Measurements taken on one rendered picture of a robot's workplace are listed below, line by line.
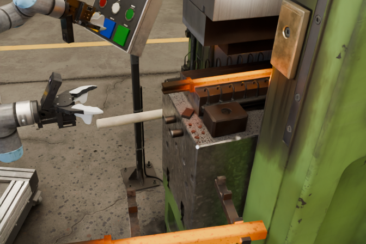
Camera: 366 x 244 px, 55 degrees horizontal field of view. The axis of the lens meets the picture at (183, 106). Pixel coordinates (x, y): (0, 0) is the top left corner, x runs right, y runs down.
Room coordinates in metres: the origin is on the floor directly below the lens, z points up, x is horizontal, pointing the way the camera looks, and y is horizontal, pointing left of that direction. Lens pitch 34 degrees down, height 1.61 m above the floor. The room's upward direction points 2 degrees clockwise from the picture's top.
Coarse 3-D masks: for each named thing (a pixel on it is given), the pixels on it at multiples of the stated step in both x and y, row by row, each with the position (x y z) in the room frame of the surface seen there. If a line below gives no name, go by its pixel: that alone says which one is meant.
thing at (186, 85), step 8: (240, 72) 1.11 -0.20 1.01; (248, 72) 1.12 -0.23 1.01; (256, 72) 1.12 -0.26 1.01; (264, 72) 1.12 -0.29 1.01; (184, 80) 1.04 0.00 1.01; (192, 80) 1.04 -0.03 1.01; (200, 80) 1.05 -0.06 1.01; (208, 80) 1.05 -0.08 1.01; (216, 80) 1.05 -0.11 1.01; (224, 80) 1.06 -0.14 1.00; (232, 80) 1.07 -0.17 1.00; (168, 88) 1.00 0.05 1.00; (176, 88) 1.01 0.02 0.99; (184, 88) 1.02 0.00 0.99; (192, 88) 1.01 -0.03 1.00
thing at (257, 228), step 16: (240, 224) 0.46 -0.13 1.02; (256, 224) 0.46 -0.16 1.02; (96, 240) 0.40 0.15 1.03; (112, 240) 0.41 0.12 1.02; (128, 240) 0.41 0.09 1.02; (144, 240) 0.41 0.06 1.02; (160, 240) 0.41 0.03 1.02; (176, 240) 0.42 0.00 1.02; (192, 240) 0.42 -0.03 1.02; (208, 240) 0.42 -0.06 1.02; (224, 240) 0.43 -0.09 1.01
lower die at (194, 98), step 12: (264, 60) 1.27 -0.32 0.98; (180, 72) 1.15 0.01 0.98; (192, 72) 1.15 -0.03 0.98; (204, 72) 1.13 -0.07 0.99; (216, 72) 1.14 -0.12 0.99; (228, 72) 1.14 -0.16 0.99; (204, 84) 1.03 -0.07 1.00; (216, 84) 1.04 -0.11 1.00; (228, 84) 1.05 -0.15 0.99; (240, 84) 1.06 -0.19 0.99; (252, 84) 1.06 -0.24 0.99; (264, 84) 1.06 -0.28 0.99; (192, 96) 1.03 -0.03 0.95; (204, 96) 0.97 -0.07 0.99; (216, 96) 0.99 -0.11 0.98; (228, 96) 1.00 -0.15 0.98; (240, 96) 1.02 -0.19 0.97; (252, 96) 1.03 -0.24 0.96
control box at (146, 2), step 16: (96, 0) 1.61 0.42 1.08; (112, 0) 1.54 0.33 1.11; (128, 0) 1.48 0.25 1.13; (144, 0) 1.42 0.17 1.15; (160, 0) 1.46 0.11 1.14; (112, 16) 1.49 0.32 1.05; (144, 16) 1.40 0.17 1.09; (96, 32) 1.50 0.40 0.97; (144, 32) 1.39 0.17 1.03; (128, 48) 1.34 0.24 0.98
